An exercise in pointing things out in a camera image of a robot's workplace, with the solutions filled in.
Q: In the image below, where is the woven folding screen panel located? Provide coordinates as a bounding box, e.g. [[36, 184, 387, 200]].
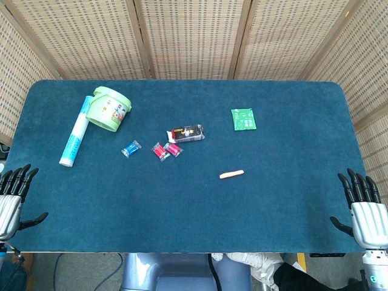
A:
[[5, 0, 152, 81], [232, 0, 360, 81], [133, 0, 253, 80], [306, 0, 388, 234], [0, 0, 63, 147]]

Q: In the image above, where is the black torso cable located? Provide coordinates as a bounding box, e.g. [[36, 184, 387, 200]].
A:
[[207, 253, 219, 291]]

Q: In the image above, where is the black snack packet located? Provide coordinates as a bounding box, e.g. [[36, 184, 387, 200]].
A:
[[166, 123, 206, 144]]

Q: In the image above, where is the green plastic bucket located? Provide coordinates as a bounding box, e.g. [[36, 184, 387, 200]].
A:
[[85, 85, 133, 133]]

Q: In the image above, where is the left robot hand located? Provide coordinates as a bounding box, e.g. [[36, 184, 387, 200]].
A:
[[0, 164, 49, 242]]

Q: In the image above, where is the blue-grey robot torso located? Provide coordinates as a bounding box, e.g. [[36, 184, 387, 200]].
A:
[[120, 252, 253, 291]]

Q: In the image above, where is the small orange stick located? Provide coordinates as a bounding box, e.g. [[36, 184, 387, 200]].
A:
[[219, 169, 245, 180]]

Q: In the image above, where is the blue candy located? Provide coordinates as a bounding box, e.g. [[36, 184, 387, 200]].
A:
[[121, 139, 142, 159]]

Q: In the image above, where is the red candy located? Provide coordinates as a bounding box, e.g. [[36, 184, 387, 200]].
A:
[[151, 142, 171, 162], [163, 142, 184, 158]]

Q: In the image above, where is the dark blue table mat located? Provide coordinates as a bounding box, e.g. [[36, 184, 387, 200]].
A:
[[5, 79, 383, 254]]

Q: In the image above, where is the blue floor cable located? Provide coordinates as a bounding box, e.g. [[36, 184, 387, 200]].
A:
[[53, 253, 124, 291]]

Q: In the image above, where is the green sachet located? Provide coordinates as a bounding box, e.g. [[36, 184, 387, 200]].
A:
[[230, 107, 257, 132]]

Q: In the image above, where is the black cloth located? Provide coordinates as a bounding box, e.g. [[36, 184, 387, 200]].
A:
[[272, 262, 309, 291]]

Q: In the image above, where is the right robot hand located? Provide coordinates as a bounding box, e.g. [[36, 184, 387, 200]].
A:
[[329, 168, 388, 251]]

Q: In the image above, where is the white roll with blue print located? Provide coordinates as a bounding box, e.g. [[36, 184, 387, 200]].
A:
[[58, 95, 93, 168]]

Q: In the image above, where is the white sneaker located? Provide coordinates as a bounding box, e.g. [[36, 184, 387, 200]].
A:
[[212, 252, 287, 289]]

